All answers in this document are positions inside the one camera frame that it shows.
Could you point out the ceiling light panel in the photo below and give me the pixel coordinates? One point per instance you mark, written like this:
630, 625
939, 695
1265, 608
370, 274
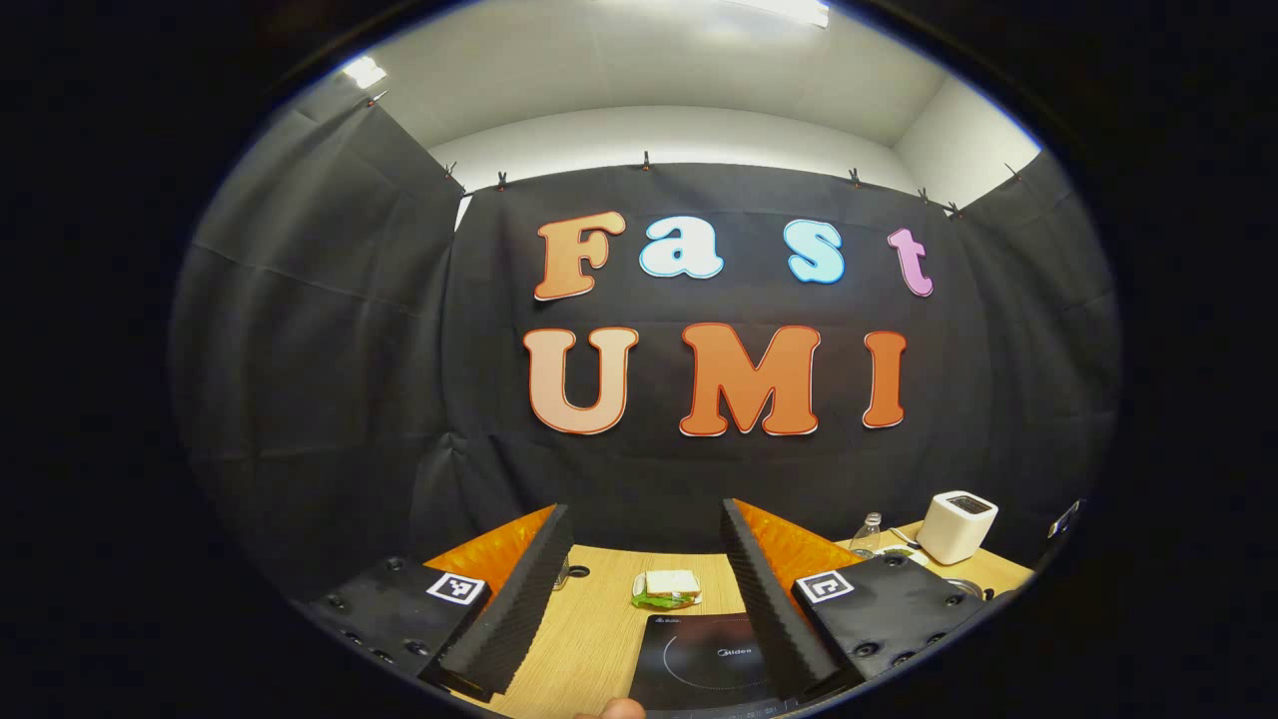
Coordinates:
364, 72
789, 10

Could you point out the clear plastic water bottle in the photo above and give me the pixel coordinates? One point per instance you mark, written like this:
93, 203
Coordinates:
867, 539

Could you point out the white divided bean dish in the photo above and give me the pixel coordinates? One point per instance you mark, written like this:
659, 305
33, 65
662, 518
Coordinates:
904, 555

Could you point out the stainless steel pot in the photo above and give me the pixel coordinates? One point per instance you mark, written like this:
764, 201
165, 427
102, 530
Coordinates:
963, 587

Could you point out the row of black cloth clips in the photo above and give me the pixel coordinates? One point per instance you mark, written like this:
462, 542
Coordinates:
646, 160

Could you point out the black induction cooktop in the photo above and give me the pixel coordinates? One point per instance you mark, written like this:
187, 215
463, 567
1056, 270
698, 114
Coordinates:
699, 669

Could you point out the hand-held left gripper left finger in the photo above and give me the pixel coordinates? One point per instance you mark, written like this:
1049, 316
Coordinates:
519, 609

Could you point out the white toaster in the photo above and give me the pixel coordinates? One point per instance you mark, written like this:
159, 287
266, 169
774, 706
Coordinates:
954, 534

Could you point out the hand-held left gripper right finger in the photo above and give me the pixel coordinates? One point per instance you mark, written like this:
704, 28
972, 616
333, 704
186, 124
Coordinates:
774, 609

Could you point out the sandwich with green wrapper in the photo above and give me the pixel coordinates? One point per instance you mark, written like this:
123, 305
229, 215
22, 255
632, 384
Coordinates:
669, 584

